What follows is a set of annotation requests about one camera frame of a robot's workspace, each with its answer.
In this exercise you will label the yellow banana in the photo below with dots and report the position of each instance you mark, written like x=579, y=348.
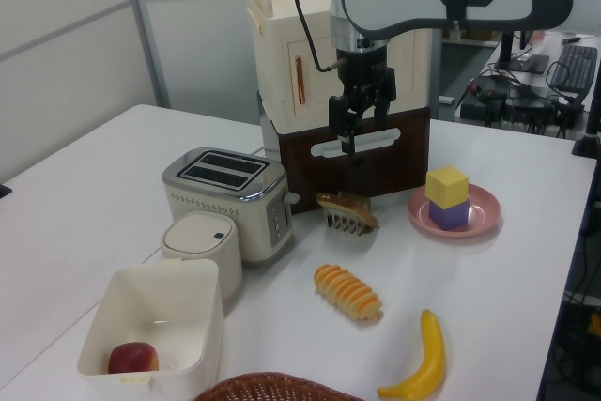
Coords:
x=434, y=349

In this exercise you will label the dark brown drawer base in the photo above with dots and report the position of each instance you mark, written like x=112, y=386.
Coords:
x=300, y=180

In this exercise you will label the red apple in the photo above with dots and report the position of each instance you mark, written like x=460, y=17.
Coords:
x=134, y=358

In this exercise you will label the brown wicker basket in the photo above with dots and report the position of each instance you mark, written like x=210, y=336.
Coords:
x=272, y=389

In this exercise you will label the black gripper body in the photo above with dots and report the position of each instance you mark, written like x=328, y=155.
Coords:
x=364, y=67

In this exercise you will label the pink plate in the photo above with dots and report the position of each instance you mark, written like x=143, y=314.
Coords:
x=486, y=208

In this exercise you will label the small cream lidded container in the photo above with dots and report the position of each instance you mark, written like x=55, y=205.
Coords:
x=197, y=237

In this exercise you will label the black monitor stand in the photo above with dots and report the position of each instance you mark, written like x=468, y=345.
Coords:
x=521, y=62

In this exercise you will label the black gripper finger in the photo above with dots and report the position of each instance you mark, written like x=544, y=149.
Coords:
x=381, y=110
x=342, y=124

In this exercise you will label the yellow cube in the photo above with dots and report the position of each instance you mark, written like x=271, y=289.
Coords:
x=446, y=185

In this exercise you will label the cream chrome toaster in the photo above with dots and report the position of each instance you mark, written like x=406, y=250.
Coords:
x=225, y=206

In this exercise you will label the purple cube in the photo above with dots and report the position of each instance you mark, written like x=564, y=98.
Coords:
x=448, y=219

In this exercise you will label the brown crust bread slice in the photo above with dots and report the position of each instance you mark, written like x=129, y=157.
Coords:
x=349, y=207

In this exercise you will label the long orange striped bread roll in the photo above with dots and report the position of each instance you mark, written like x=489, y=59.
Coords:
x=347, y=292

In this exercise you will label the white square plastic bin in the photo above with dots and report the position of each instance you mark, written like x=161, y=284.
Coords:
x=188, y=307

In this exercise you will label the black keyboard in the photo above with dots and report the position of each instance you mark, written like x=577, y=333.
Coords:
x=574, y=67

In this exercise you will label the black table clamp mount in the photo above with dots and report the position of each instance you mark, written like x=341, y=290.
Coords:
x=587, y=143

